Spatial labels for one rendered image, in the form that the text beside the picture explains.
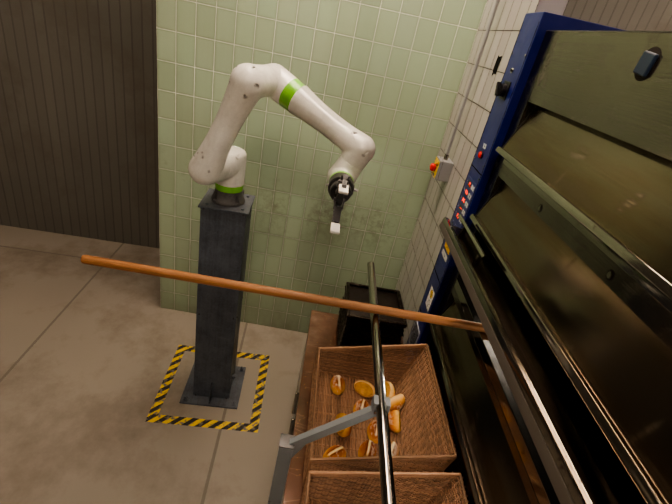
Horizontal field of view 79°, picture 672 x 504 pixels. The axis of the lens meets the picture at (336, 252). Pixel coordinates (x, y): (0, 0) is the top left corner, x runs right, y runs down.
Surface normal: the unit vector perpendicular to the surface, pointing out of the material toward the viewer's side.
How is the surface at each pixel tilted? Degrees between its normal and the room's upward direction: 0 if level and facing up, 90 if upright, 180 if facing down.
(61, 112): 90
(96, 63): 90
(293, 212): 90
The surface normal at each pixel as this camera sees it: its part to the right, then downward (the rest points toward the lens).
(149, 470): 0.19, -0.86
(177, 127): -0.04, 0.48
